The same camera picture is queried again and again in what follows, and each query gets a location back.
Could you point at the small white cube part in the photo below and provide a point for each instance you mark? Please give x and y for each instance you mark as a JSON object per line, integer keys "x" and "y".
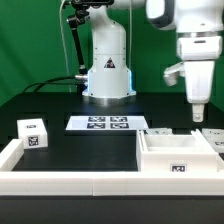
{"x": 33, "y": 133}

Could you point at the white U-shaped border frame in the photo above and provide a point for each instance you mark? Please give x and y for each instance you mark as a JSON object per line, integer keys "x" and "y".
{"x": 101, "y": 183}

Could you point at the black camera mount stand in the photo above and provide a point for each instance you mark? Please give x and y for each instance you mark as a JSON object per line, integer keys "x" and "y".
{"x": 81, "y": 15}

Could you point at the white cabinet body box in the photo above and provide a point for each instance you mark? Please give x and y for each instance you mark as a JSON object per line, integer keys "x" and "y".
{"x": 175, "y": 153}

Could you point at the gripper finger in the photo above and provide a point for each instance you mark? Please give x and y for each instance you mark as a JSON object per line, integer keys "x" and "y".
{"x": 198, "y": 112}

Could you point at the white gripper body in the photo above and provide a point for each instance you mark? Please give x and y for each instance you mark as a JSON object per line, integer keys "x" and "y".
{"x": 198, "y": 55}

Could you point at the white fiducial marker sheet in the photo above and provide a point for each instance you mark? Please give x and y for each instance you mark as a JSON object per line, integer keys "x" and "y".
{"x": 109, "y": 123}

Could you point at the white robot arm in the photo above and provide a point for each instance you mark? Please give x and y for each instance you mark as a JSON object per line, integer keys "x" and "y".
{"x": 198, "y": 25}

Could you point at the white cabinet door panel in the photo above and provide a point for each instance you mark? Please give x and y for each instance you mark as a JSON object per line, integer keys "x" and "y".
{"x": 158, "y": 131}

